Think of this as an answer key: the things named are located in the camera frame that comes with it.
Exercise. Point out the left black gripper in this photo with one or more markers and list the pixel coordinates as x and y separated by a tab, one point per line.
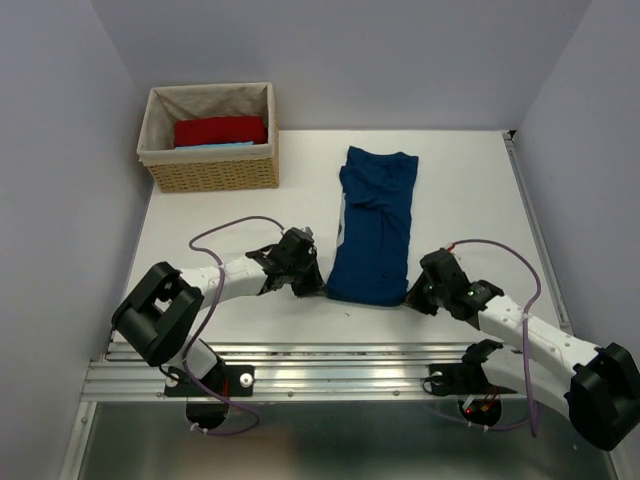
314	285

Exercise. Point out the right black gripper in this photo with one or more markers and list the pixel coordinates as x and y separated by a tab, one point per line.
414	299

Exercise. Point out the dark blue t shirt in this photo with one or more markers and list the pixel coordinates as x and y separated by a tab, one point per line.
371	260

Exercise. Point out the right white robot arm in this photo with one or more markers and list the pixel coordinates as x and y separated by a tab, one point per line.
596	388

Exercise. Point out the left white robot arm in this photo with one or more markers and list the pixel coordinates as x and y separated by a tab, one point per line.
157	316

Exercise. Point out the rolled light blue t shirt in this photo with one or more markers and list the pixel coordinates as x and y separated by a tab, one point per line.
216	146

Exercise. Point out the wicker basket with liner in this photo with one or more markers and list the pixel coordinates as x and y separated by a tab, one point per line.
181	171

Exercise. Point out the rolled red t shirt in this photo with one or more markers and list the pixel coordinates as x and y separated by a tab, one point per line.
225	129

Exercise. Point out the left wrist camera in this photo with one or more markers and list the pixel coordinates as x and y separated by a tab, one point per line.
306	231

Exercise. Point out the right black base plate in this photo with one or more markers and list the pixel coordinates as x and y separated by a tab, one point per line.
459	378

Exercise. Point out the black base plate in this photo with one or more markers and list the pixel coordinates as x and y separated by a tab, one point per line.
227	380
459	378

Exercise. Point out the aluminium rail frame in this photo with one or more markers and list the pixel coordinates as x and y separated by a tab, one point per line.
468	194

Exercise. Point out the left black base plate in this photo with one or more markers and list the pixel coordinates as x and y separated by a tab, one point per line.
227	380

